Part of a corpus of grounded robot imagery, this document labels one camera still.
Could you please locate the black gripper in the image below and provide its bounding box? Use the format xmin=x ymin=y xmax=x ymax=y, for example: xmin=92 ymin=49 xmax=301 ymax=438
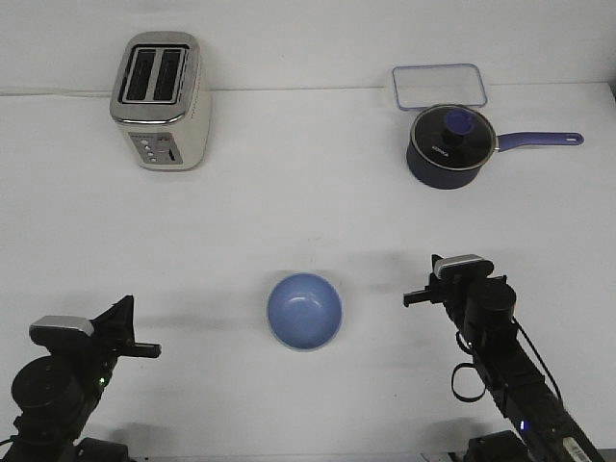
xmin=402 ymin=254 xmax=517 ymax=340
xmin=84 ymin=295 xmax=162 ymax=390

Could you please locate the glass pot lid blue knob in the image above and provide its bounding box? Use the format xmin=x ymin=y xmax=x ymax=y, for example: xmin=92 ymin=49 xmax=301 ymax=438
xmin=410 ymin=104 xmax=497 ymax=171

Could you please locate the dark blue saucepan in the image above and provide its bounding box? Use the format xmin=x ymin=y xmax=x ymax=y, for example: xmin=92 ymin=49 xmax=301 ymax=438
xmin=406 ymin=132 xmax=584 ymax=190

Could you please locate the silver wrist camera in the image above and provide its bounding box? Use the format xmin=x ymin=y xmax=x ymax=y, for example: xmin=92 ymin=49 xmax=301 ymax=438
xmin=441 ymin=254 xmax=494 ymax=280
xmin=29 ymin=316 xmax=94 ymax=347

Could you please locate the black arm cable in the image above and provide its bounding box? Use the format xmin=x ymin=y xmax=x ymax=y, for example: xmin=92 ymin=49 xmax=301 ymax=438
xmin=0 ymin=416 xmax=23 ymax=451
xmin=450 ymin=320 xmax=564 ymax=404

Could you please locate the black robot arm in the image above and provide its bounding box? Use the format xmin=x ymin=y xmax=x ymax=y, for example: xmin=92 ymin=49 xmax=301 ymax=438
xmin=403 ymin=254 xmax=603 ymax=461
xmin=2 ymin=295 xmax=162 ymax=461

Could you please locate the blue bowl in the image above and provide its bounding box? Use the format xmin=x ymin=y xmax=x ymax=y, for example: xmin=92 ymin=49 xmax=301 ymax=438
xmin=267 ymin=272 xmax=343 ymax=351

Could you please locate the clear container with blue rim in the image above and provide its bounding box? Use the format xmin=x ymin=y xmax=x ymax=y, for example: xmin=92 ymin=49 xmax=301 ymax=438
xmin=392 ymin=64 xmax=488 ymax=111

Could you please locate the silver two-slot toaster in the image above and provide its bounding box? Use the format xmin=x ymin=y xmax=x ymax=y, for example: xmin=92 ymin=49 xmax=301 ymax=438
xmin=110 ymin=31 xmax=211 ymax=171

